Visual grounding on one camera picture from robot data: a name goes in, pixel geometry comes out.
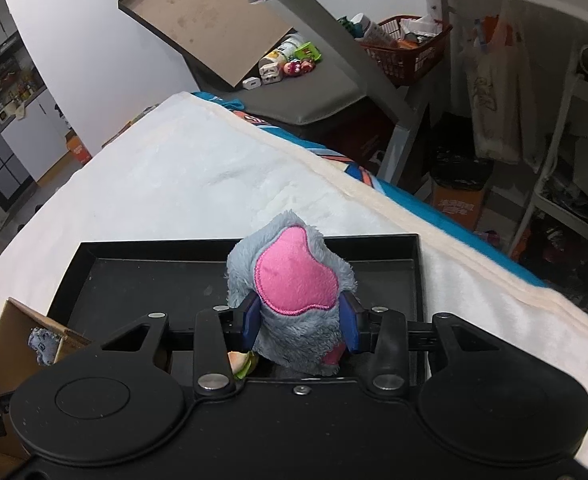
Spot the hamburger plush toy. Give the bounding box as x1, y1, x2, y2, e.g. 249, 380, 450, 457
228, 351, 258, 380

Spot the grey pink plush toy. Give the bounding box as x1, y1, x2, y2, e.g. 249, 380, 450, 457
227, 211, 357, 376

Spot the brown cardboard box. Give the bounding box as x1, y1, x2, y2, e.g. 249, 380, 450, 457
0, 298, 90, 478

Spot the black plastic tray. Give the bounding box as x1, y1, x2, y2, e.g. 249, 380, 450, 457
48, 234, 425, 351

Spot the grey bench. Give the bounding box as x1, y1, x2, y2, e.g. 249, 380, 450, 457
186, 56, 364, 126

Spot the white cabinet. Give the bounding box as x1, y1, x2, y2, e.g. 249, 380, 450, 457
1, 89, 70, 181

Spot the red plastic basket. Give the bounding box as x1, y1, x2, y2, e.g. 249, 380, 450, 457
360, 15, 452, 88

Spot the beige tote bag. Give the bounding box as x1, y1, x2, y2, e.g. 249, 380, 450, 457
463, 11, 540, 171

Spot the large flat cardboard box lid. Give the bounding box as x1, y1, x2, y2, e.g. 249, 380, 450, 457
118, 0, 291, 87

